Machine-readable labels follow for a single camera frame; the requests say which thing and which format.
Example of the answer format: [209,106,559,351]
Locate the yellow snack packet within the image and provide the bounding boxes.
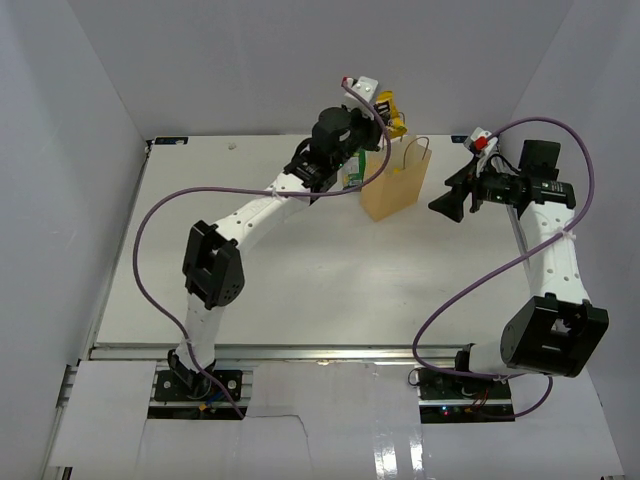
[374,90,408,139]

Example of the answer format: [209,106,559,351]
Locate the green snack packet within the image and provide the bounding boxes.
[341,149,366,190]

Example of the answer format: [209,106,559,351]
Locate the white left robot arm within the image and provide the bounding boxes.
[168,106,388,399]

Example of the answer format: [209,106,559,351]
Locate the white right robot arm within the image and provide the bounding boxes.
[429,130,609,399]

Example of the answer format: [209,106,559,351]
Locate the brown paper bag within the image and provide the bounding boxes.
[360,135,432,221]

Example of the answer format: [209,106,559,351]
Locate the blue label left corner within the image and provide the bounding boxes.
[153,136,189,145]

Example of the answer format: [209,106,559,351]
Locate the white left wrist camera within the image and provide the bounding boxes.
[341,76,379,120]

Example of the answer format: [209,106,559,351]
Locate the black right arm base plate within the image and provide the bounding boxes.
[407,368,512,401]

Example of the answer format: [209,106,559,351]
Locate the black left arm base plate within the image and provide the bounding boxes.
[153,370,243,402]

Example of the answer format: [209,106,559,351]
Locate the aluminium front rail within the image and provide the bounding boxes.
[88,344,567,363]

